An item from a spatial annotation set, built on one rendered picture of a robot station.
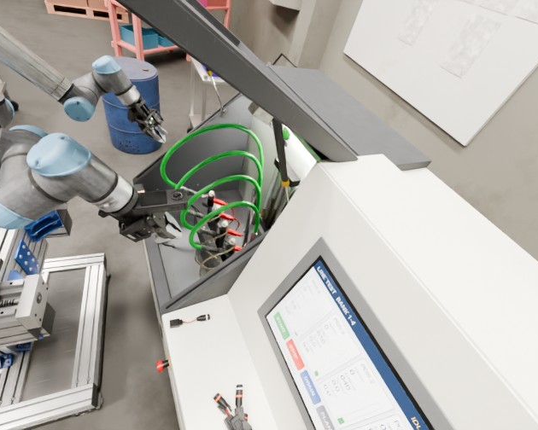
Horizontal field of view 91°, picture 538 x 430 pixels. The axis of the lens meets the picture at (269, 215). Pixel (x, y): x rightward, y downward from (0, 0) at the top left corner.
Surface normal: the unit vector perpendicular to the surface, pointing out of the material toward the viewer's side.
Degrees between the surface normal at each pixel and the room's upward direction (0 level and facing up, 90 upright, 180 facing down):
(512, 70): 90
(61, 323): 0
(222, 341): 0
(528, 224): 90
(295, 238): 76
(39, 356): 0
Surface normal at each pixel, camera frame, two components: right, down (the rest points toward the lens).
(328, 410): -0.79, 0.00
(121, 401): 0.23, -0.67
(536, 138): -0.92, 0.07
